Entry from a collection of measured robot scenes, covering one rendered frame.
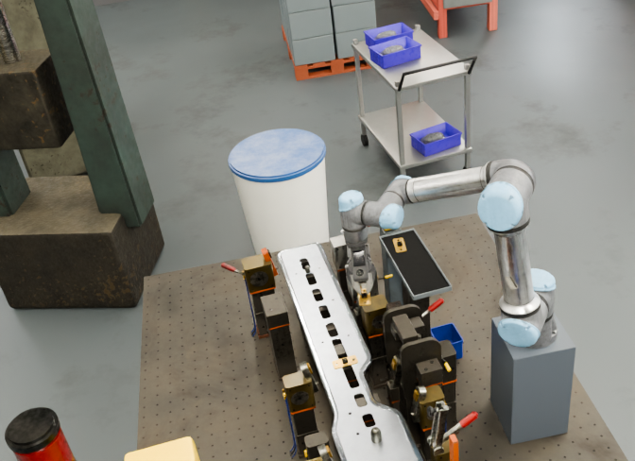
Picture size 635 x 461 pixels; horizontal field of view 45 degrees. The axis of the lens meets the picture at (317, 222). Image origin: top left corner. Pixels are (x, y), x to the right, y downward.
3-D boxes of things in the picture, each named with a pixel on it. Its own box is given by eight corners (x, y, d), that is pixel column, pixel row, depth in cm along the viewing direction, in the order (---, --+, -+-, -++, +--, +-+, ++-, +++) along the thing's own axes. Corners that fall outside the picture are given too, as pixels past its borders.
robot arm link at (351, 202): (357, 203, 227) (332, 199, 231) (362, 234, 232) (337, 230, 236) (368, 190, 232) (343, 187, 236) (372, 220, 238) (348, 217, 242)
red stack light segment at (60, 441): (25, 452, 112) (11, 422, 109) (73, 438, 113) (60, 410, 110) (23, 489, 107) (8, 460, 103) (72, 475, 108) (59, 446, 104)
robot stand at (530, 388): (543, 389, 277) (550, 305, 255) (567, 433, 261) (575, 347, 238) (489, 401, 276) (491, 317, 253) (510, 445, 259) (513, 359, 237)
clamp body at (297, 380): (287, 448, 270) (272, 378, 250) (319, 438, 272) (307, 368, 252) (291, 462, 265) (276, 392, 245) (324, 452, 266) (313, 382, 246)
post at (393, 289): (385, 310, 322) (377, 224, 298) (403, 305, 323) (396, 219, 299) (391, 321, 316) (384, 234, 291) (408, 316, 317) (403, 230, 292)
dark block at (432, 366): (420, 452, 262) (415, 363, 238) (439, 446, 263) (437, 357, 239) (425, 463, 258) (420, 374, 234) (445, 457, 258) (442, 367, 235)
